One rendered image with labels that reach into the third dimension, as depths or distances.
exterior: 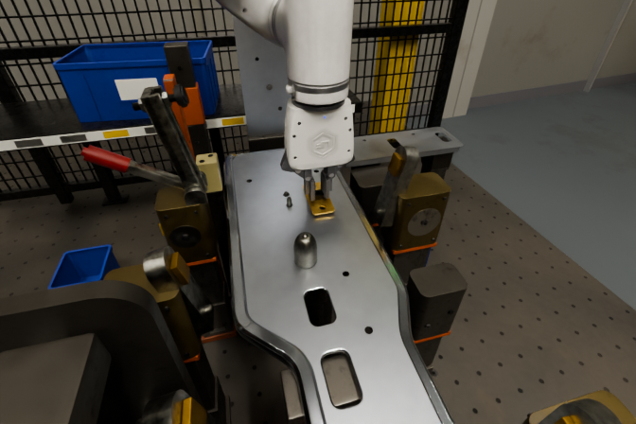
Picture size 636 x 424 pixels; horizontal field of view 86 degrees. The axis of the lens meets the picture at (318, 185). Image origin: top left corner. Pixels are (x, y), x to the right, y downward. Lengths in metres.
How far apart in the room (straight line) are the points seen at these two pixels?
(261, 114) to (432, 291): 0.51
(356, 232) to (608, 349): 0.60
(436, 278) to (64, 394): 0.42
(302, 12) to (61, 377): 0.38
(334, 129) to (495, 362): 0.56
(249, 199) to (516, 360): 0.60
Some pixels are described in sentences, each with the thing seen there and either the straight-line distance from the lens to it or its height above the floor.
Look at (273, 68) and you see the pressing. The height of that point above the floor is 1.15.
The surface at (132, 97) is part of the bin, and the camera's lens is 0.88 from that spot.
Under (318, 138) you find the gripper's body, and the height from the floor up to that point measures 1.14.
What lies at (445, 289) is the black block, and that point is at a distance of 0.50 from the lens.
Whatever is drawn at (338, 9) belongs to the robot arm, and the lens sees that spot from 0.43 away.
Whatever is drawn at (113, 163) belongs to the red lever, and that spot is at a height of 1.13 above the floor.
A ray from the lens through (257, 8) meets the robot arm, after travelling 0.51.
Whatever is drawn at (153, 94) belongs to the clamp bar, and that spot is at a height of 1.21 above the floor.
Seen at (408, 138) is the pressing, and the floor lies 1.00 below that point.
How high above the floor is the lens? 1.37
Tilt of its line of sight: 36 degrees down
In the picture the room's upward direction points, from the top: straight up
